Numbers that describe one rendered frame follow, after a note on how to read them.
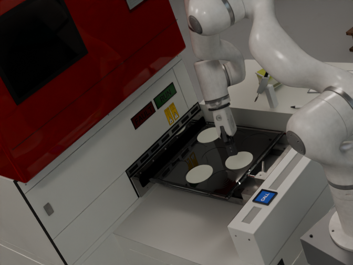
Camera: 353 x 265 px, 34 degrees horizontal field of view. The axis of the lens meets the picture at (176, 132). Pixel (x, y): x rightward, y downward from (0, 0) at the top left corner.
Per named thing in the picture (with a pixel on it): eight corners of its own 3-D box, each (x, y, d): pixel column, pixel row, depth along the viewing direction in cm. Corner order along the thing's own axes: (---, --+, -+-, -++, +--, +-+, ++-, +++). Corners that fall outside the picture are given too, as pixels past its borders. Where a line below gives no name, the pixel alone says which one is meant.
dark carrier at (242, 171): (153, 179, 211) (152, 177, 211) (206, 124, 230) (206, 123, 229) (226, 196, 188) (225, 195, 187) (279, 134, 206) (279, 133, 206)
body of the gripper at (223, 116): (226, 103, 184) (236, 136, 186) (231, 97, 194) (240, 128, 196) (204, 109, 186) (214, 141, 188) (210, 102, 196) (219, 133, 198)
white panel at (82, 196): (68, 271, 196) (12, 181, 176) (205, 131, 240) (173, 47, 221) (73, 273, 194) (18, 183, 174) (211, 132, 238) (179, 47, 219)
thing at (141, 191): (138, 196, 213) (128, 177, 208) (206, 128, 237) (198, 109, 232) (141, 197, 212) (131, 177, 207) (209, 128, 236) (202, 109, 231)
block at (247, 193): (243, 200, 185) (240, 192, 184) (248, 193, 187) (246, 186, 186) (263, 204, 180) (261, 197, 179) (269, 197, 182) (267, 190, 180)
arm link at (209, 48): (235, -2, 171) (240, 68, 195) (183, 14, 170) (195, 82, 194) (245, 18, 165) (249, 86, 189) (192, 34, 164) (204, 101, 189)
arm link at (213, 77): (228, 91, 194) (202, 99, 193) (217, 53, 192) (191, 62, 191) (233, 93, 186) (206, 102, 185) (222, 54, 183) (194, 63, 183)
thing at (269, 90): (260, 108, 212) (251, 77, 206) (266, 102, 214) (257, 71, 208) (274, 109, 208) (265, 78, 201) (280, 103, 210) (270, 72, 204)
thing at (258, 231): (239, 260, 172) (226, 226, 165) (324, 150, 202) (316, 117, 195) (266, 268, 166) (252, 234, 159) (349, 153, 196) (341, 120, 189)
